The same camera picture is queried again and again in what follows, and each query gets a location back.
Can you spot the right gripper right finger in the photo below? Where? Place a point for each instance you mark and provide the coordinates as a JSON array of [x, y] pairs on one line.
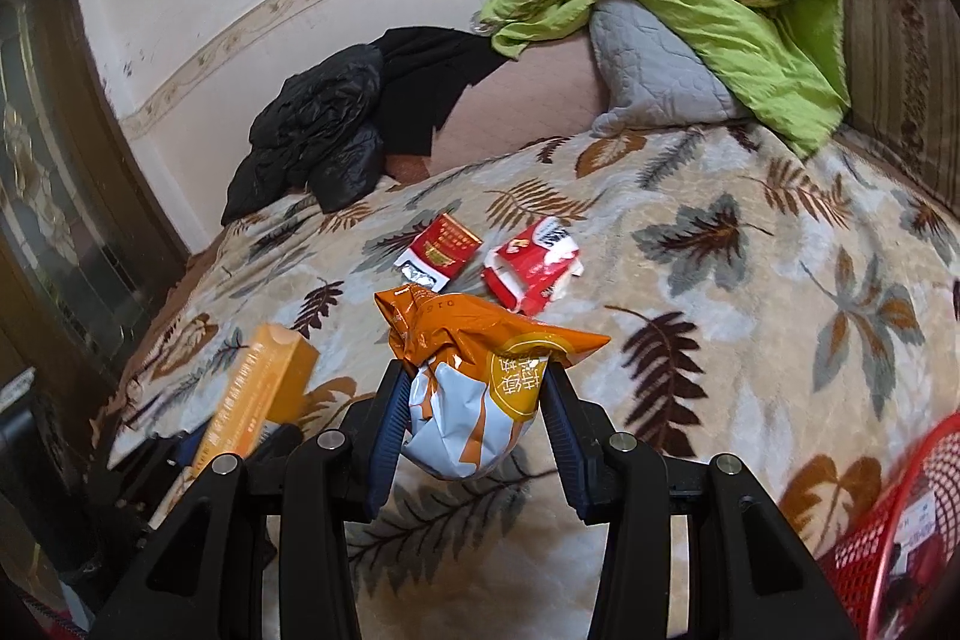
[[750, 575]]

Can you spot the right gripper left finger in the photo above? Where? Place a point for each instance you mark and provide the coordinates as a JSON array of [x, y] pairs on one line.
[[200, 574]]

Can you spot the orange box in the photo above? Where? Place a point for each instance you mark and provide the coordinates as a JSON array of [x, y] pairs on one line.
[[267, 387]]

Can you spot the orange white snack bag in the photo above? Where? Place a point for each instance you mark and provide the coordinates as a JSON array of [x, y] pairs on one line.
[[477, 371]]

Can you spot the torn red white carton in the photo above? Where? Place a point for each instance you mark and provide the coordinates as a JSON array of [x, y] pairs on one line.
[[533, 268]]

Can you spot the red cigarette pack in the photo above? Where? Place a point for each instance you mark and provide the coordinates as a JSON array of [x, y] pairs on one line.
[[438, 254]]

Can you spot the red plastic basket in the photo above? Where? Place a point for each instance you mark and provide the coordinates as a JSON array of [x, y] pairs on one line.
[[887, 566]]

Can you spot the wooden glass door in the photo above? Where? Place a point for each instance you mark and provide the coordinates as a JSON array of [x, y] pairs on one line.
[[87, 255]]

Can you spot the leaf pattern blanket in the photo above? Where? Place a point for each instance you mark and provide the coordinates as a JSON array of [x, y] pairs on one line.
[[799, 313]]

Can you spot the black puffer jacket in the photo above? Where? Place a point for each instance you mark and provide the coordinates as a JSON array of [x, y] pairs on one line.
[[315, 135]]

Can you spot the black cloth garment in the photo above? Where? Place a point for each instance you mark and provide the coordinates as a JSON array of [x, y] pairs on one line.
[[425, 69]]

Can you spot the grey quilted pillow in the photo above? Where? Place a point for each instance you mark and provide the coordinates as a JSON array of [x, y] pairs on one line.
[[654, 80]]

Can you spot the striped sofa cushion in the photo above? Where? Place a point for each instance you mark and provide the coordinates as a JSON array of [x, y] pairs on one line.
[[902, 59]]

